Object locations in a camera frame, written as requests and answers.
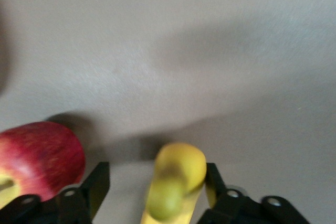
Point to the small striped red-yellow apple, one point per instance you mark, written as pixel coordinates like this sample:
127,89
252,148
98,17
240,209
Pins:
44,155

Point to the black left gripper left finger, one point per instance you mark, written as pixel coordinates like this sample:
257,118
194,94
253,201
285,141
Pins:
84,200

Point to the yellow banana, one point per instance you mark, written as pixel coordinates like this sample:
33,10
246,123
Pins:
178,176

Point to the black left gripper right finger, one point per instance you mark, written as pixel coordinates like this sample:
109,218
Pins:
233,208

